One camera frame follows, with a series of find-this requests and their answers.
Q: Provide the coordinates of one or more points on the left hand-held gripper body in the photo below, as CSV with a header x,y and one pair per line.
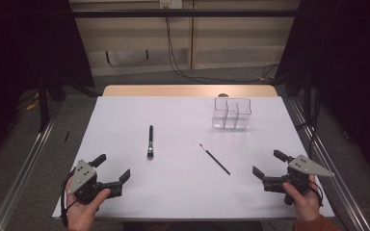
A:
x,y
83,174

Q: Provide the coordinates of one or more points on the thin black brush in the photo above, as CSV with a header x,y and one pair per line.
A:
x,y
215,159

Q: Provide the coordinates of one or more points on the person's left hand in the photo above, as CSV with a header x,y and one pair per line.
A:
x,y
82,215

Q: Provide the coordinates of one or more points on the white table sheet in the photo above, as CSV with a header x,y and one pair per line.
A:
x,y
179,195

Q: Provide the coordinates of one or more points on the person's right hand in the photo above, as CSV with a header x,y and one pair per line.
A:
x,y
306,205

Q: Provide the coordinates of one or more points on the aluminium floor rail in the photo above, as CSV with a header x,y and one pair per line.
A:
x,y
22,176
337,179

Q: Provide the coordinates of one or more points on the white wall socket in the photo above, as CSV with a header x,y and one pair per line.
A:
x,y
171,4

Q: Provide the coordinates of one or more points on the dark curtain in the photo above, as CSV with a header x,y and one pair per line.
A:
x,y
19,48
350,64

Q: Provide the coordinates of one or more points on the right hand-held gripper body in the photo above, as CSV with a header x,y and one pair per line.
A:
x,y
302,168

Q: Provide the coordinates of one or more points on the thick black makeup brush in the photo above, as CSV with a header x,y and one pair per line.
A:
x,y
150,138

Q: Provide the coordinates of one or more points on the black metal stand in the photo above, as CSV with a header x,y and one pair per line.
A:
x,y
307,102
43,106

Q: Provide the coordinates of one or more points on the small black floor object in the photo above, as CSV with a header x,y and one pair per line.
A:
x,y
66,136

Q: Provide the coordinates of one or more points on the clear plastic organizer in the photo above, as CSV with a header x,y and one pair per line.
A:
x,y
232,115

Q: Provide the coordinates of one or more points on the black horizontal bar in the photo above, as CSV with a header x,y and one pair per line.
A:
x,y
186,13

